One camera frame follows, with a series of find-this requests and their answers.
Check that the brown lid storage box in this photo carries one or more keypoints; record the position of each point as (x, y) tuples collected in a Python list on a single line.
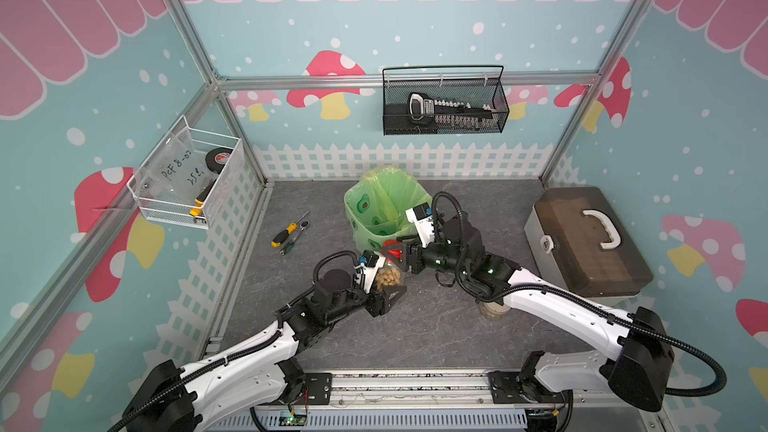
[(579, 244)]

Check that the socket set in basket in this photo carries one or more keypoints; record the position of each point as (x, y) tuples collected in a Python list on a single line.
[(424, 111)]

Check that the beige lid jar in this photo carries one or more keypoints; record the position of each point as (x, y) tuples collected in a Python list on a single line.
[(493, 310)]

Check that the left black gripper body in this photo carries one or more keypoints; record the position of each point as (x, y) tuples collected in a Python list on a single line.
[(375, 303)]

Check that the black mesh wall basket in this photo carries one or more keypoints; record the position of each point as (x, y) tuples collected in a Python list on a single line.
[(476, 84)]

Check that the black tape roll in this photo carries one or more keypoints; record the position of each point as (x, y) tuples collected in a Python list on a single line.
[(217, 158)]

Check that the clear plastic bag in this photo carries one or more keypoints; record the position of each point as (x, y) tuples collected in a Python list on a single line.
[(172, 176)]

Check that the yellow black tool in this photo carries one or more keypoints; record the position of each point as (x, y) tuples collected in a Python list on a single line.
[(197, 210)]

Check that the white wire wall basket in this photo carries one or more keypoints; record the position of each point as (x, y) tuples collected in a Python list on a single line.
[(224, 182)]

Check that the yellow handle screwdriver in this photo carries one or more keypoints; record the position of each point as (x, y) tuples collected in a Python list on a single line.
[(281, 237)]

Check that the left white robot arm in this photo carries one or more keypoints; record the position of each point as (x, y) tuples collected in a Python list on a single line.
[(263, 368)]

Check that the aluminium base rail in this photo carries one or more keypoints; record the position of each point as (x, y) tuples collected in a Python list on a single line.
[(439, 400)]

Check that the peanut jar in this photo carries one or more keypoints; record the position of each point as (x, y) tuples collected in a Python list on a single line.
[(387, 274)]

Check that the green bag trash bin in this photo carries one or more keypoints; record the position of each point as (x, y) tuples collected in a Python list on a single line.
[(376, 206)]

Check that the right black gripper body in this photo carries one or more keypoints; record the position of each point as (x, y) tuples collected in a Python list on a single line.
[(434, 255)]

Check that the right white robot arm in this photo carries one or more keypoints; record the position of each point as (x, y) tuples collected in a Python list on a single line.
[(632, 356)]

